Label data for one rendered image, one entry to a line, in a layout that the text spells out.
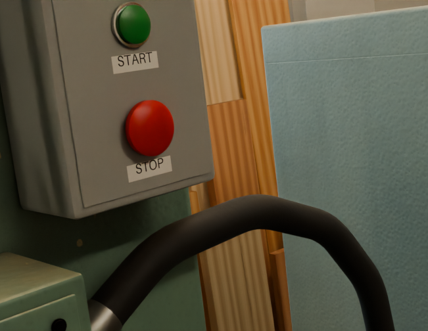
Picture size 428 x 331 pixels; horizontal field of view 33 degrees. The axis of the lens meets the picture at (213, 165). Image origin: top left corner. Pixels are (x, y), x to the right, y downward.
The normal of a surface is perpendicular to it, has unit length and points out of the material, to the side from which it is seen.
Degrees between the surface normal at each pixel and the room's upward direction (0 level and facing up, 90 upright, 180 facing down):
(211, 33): 87
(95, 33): 90
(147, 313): 90
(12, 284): 0
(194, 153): 90
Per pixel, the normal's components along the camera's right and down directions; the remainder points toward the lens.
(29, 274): -0.11, -0.98
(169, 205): 0.67, 0.05
